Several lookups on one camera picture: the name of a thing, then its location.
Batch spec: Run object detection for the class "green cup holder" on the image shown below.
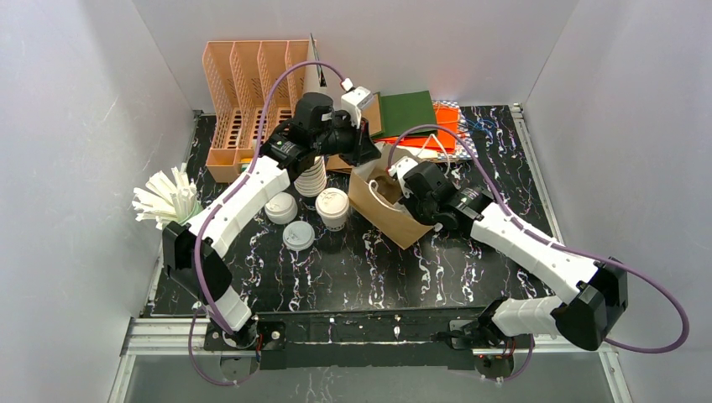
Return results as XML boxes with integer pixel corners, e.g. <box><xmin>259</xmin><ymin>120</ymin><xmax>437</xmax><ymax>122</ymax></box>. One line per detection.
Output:
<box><xmin>182</xmin><ymin>202</ymin><xmax>203</xmax><ymax>222</ymax></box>

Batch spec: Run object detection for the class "single paper cup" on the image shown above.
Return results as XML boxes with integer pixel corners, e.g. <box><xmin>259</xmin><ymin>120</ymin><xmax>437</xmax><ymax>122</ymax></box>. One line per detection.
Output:
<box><xmin>315</xmin><ymin>187</ymin><xmax>350</xmax><ymax>232</ymax></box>

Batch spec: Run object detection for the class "tan paper bag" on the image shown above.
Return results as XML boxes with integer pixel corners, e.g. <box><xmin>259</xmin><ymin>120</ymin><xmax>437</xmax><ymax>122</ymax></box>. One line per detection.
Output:
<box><xmin>348</xmin><ymin>143</ymin><xmax>433</xmax><ymax>249</ymax></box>

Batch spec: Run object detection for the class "stack of paper cups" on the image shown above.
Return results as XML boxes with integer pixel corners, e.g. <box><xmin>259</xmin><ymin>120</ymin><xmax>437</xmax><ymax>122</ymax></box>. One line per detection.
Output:
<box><xmin>294</xmin><ymin>156</ymin><xmax>327</xmax><ymax>197</ymax></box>

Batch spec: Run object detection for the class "white folder in organizer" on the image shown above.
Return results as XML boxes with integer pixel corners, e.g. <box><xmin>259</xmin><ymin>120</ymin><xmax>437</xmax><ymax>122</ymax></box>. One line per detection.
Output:
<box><xmin>303</xmin><ymin>34</ymin><xmax>327</xmax><ymax>94</ymax></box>

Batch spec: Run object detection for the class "orange paper bag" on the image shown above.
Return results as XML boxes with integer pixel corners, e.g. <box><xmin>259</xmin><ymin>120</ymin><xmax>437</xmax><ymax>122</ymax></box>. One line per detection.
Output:
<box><xmin>380</xmin><ymin>129</ymin><xmax>454</xmax><ymax>152</ymax></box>

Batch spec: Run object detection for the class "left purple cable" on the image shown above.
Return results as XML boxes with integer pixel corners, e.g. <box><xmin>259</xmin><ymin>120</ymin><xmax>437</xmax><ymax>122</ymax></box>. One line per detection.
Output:
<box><xmin>187</xmin><ymin>60</ymin><xmax>348</xmax><ymax>388</ymax></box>

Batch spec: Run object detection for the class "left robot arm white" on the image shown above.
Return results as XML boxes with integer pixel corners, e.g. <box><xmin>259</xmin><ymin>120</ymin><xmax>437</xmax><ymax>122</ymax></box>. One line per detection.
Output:
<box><xmin>162</xmin><ymin>86</ymin><xmax>381</xmax><ymax>348</ymax></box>

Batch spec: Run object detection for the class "stack of white lids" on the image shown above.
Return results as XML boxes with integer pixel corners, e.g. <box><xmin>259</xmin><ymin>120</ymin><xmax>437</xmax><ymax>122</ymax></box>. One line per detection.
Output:
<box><xmin>264</xmin><ymin>192</ymin><xmax>298</xmax><ymax>225</ymax></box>

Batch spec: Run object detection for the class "white wrapped straws bundle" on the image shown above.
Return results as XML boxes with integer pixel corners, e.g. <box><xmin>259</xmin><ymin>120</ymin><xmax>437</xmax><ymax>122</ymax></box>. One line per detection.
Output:
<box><xmin>131</xmin><ymin>163</ymin><xmax>199</xmax><ymax>230</ymax></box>

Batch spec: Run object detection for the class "brown kraft paper bag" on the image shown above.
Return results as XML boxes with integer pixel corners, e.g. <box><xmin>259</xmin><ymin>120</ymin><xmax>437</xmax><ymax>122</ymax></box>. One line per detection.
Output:
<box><xmin>325</xmin><ymin>155</ymin><xmax>353</xmax><ymax>175</ymax></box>

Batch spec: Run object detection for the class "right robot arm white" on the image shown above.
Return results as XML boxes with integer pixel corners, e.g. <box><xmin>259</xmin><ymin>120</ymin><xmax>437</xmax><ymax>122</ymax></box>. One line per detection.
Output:
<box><xmin>388</xmin><ymin>157</ymin><xmax>627</xmax><ymax>351</ymax></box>

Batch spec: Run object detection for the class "single white lid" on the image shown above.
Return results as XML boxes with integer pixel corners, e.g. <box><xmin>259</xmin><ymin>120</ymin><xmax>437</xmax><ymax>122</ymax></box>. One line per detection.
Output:
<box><xmin>315</xmin><ymin>187</ymin><xmax>349</xmax><ymax>218</ymax></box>

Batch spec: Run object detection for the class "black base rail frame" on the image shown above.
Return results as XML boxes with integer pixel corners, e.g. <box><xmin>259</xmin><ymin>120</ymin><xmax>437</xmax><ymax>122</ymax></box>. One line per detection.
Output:
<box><xmin>119</xmin><ymin>302</ymin><xmax>630</xmax><ymax>403</ymax></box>

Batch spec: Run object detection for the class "loose white lid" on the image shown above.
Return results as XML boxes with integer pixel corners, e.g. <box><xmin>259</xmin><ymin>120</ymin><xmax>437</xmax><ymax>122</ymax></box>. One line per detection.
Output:
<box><xmin>282</xmin><ymin>221</ymin><xmax>315</xmax><ymax>252</ymax></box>

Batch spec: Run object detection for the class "dark green paper bag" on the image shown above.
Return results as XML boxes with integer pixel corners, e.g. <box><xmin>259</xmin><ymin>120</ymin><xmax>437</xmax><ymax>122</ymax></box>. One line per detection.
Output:
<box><xmin>364</xmin><ymin>90</ymin><xmax>437</xmax><ymax>140</ymax></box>

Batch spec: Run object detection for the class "pink desk file organizer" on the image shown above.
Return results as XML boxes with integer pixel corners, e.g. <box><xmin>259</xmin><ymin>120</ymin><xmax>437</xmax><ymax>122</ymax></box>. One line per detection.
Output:
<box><xmin>202</xmin><ymin>39</ymin><xmax>312</xmax><ymax>183</ymax></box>

